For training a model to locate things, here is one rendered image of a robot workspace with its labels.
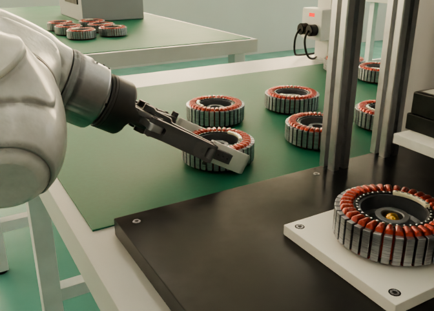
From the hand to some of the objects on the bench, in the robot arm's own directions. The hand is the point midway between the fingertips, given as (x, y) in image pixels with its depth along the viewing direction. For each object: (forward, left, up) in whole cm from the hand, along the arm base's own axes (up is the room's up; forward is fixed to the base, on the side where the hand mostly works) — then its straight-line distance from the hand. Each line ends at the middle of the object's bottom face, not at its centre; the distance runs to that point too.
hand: (217, 148), depth 77 cm
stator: (0, 0, -2) cm, 2 cm away
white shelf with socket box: (+59, +45, -2) cm, 74 cm away
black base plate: (+2, -45, -3) cm, 45 cm away
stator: (0, -33, +1) cm, 33 cm away
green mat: (+24, +19, -2) cm, 31 cm away
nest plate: (0, -33, -1) cm, 33 cm away
